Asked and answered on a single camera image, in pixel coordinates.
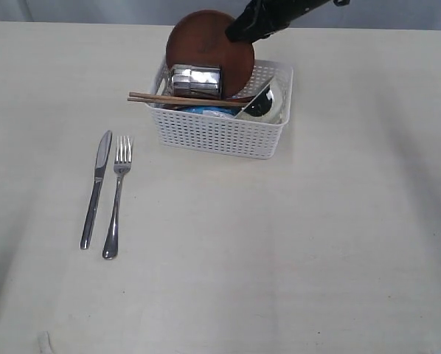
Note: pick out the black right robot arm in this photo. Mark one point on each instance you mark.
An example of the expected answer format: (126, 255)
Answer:
(304, 7)

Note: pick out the silver fork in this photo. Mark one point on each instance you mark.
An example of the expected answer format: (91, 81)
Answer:
(122, 166)

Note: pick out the brown wooden plate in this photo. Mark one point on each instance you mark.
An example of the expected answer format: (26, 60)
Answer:
(199, 39)

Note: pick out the blue tissue packet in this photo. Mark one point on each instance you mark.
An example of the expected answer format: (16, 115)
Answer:
(212, 111)

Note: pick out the wooden chopstick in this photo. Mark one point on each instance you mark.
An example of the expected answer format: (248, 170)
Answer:
(189, 102)
(160, 97)

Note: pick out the white perforated plastic basket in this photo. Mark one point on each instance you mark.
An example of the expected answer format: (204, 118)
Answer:
(236, 137)

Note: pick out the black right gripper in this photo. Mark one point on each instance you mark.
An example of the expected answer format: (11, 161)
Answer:
(260, 19)

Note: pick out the silver table knife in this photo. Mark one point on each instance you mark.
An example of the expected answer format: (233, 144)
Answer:
(99, 173)

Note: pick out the white bowl dark inside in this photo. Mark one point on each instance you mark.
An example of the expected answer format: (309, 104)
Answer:
(266, 106)

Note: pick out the shiny steel cup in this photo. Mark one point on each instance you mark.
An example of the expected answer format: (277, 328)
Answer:
(203, 82)

